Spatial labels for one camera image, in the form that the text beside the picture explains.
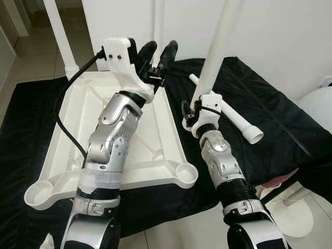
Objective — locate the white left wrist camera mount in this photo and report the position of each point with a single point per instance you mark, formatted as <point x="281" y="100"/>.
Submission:
<point x="118" y="54"/>

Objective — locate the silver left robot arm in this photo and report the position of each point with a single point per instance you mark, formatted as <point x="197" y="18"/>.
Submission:
<point x="111" y="135"/>

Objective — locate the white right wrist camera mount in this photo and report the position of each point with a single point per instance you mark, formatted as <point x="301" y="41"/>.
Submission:
<point x="207" y="122"/>

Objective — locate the white plastic children table top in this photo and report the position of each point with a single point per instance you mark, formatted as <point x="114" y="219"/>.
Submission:
<point x="155" y="150"/>

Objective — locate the white floor fan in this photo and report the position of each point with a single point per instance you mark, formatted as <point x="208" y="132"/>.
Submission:
<point x="316" y="106"/>

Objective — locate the black cloth table cover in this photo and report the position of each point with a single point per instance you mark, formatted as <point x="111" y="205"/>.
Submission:
<point x="280" y="124"/>

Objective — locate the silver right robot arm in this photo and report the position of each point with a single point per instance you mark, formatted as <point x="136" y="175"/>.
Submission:
<point x="220" y="161"/>

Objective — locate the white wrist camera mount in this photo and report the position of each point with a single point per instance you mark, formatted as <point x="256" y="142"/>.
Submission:
<point x="118" y="54"/>
<point x="207" y="122"/>

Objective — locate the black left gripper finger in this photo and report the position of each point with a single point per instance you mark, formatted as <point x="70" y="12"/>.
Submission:
<point x="146" y="53"/>
<point x="168" y="54"/>

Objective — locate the pink fabric item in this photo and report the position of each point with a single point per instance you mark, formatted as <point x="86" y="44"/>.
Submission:
<point x="282" y="177"/>

